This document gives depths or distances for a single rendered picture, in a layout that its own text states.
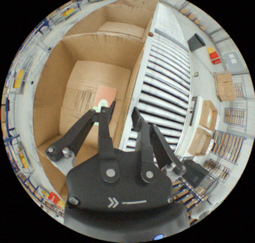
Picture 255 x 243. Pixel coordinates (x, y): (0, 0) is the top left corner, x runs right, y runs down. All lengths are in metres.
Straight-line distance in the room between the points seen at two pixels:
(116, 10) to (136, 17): 0.14
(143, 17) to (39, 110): 0.69
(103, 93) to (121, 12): 0.55
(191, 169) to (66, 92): 1.14
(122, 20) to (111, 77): 0.47
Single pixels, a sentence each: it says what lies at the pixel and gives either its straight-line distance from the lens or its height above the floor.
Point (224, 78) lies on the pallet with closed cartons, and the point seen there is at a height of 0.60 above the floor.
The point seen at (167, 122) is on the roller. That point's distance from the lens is 0.58.
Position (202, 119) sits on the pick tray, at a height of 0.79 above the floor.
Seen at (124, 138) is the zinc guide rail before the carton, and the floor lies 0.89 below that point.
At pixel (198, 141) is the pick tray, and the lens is 0.89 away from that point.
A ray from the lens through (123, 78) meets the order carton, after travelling 0.33.
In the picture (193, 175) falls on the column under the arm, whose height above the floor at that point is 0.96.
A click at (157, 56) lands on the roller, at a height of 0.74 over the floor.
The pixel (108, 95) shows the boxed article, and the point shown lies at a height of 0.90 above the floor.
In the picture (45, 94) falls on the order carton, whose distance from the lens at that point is 0.33.
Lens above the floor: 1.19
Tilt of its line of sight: 80 degrees down
